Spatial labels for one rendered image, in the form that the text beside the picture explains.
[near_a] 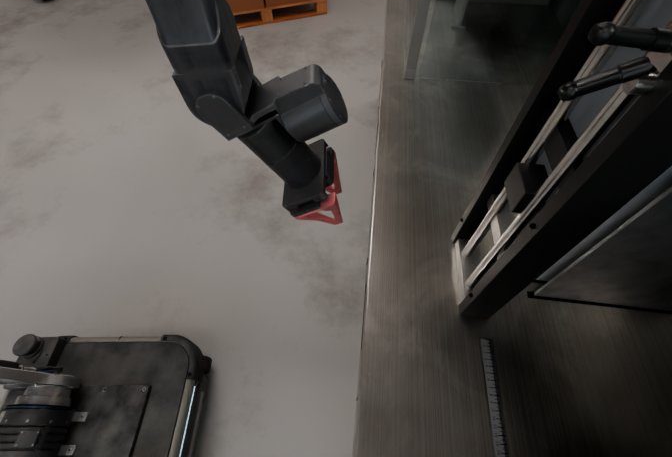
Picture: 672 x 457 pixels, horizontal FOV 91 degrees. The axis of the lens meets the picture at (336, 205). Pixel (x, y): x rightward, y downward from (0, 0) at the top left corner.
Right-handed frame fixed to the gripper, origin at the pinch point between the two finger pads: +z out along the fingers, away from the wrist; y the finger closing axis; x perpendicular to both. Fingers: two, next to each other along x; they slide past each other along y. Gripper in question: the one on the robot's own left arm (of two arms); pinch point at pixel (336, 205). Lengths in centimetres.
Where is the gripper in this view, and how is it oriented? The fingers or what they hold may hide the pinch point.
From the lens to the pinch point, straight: 52.2
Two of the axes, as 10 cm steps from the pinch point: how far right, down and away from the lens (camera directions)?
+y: -0.1, -8.1, 5.9
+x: -8.7, 3.0, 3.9
